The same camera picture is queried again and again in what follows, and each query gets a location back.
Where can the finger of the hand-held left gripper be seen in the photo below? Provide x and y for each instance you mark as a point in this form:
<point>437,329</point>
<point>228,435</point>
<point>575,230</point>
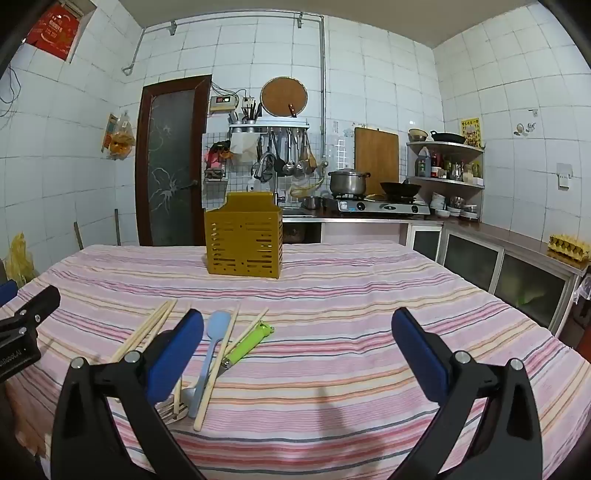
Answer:
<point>6,291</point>
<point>37,304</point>

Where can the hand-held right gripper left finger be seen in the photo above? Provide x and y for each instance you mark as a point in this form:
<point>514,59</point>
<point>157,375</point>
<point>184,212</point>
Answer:
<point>178,350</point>

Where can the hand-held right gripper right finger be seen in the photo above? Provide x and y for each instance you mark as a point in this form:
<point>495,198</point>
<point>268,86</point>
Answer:
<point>418,350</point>

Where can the light blue silicone spoon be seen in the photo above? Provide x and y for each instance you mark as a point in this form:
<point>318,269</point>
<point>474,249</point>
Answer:
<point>214,332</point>

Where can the metal spoon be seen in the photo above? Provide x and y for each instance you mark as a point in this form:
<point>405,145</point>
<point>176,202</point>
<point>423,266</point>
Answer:
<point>188,394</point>

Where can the metal fork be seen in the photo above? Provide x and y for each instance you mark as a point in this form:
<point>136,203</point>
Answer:
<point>168,411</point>

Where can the yellow slotted utensil holder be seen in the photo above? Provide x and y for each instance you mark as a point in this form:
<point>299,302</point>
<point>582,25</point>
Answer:
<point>242,240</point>

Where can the yellow plastic bag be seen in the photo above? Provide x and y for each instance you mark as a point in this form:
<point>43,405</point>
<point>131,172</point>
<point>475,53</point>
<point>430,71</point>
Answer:
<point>21,261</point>

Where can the wooden stick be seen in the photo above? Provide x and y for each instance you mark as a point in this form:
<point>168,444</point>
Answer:
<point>79,236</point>
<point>117,226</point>

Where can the pink striped tablecloth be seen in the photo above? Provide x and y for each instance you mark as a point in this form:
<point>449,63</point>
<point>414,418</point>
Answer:
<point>346,300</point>

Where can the kitchen counter with cabinets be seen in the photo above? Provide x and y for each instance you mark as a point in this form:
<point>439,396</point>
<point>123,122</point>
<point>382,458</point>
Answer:
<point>508,240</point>

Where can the steel gas stove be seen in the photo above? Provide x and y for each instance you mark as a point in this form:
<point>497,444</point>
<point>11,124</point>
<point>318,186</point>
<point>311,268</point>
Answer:
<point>383,207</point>

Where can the stack of white bowls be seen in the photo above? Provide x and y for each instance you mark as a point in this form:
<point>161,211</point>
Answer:
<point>438,203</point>

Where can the black wok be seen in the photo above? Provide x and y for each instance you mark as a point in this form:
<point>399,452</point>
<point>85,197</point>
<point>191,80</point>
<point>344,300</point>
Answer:
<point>399,188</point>

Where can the wooden door with frosted glass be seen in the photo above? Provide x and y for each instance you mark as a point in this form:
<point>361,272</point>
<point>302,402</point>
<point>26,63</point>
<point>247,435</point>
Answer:
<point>168,175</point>

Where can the small steel pot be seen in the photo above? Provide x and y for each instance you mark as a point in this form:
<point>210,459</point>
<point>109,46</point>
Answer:
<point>311,203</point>

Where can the steel cooking pot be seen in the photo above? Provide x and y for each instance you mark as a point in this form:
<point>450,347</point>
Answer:
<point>348,182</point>

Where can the steel sink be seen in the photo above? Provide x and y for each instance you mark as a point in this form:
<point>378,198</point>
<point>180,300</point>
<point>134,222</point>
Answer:
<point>298,212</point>

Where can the hanging plastic bag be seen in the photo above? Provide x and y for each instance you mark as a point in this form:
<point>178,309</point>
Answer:
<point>120,141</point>

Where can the yellow egg carton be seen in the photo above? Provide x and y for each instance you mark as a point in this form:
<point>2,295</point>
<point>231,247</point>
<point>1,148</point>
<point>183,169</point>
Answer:
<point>570,247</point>

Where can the cooking oil bottle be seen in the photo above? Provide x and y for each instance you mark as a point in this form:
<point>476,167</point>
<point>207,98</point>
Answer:
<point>423,164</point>

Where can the pink hanging item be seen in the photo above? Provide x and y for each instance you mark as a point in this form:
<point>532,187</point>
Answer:
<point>217,154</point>

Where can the wooden cutting board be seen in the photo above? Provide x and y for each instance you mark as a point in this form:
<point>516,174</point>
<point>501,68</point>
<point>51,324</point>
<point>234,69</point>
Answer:
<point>376,154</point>

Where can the metal faucet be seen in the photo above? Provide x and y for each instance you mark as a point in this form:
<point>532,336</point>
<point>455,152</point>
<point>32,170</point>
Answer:
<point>265,159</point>

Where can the white hanging towel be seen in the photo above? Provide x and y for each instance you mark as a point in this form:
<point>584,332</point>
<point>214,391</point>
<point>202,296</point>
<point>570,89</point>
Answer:
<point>242,147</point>

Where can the black pan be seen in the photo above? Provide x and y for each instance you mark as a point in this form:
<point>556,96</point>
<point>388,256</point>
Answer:
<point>448,137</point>

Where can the row of hanging ladles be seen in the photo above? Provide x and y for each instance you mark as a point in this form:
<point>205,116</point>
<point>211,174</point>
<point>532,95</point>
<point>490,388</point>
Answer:
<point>291,159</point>

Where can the metal utensil cup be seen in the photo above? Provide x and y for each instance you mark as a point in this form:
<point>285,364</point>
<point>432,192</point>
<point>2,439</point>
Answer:
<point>250,115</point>

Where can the white power strip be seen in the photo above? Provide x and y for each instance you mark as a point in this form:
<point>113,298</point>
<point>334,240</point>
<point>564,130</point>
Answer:
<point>249,100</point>

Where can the round wooden board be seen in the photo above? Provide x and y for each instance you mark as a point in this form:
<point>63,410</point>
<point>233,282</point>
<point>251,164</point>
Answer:
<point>281,94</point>

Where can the corner wall shelf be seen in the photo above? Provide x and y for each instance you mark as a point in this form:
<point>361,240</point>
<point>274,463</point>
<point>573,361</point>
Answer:
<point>457,182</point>

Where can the white wall rack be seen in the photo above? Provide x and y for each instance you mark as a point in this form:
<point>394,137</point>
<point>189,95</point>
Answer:
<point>341,152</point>

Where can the yellow wall poster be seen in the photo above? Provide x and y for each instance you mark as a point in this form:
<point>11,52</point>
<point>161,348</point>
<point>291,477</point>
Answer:
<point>471,132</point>

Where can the white wall socket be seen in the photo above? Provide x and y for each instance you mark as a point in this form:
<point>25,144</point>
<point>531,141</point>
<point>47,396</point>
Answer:
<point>564,177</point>

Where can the metal wall utensil rack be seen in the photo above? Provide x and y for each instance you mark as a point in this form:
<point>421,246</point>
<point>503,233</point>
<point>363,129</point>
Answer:
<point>268,123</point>

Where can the wall hook decal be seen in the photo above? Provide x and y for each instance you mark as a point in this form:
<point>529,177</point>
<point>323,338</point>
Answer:
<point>521,129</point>

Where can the wall controller box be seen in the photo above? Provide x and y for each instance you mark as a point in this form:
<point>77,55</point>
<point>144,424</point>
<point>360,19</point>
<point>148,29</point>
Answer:
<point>223,104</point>

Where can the red wall calendar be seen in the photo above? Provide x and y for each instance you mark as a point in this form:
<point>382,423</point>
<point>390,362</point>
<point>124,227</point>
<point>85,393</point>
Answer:
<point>53,27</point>

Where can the grey wall pipe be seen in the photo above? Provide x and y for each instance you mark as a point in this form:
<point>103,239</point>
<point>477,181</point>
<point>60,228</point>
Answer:
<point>322,92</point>

